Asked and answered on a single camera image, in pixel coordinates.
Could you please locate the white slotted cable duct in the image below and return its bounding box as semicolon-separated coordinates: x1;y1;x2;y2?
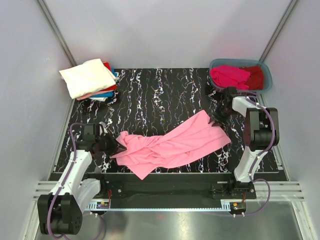
86;200;231;211

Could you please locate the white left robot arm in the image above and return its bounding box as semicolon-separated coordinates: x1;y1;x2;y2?
37;122;126;240

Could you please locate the light pink t-shirt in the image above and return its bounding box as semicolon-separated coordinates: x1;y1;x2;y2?
112;110;231;180

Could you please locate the white folded t-shirt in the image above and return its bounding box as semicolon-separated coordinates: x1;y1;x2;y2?
59;58;116;99

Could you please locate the grey-blue plastic basket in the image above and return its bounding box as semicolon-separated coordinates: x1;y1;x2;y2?
209;58;272;93

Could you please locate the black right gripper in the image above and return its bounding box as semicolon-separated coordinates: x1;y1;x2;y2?
209;102;235;127

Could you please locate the red folded t-shirt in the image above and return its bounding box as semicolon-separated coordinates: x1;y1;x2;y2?
103;62;117;91

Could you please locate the dark red crumpled t-shirt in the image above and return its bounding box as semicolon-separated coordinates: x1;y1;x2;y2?
242;66;265;91

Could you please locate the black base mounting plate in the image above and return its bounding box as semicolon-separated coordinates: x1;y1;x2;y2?
79;172;256;210

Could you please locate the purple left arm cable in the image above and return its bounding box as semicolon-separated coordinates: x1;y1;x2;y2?
46;122;107;240

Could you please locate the salmon folded t-shirt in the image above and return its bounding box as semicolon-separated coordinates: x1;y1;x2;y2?
76;90;113;101

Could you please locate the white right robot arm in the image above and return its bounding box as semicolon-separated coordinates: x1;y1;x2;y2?
209;87;280;199

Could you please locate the magenta crumpled t-shirt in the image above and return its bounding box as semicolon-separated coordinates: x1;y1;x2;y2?
209;65;250;90

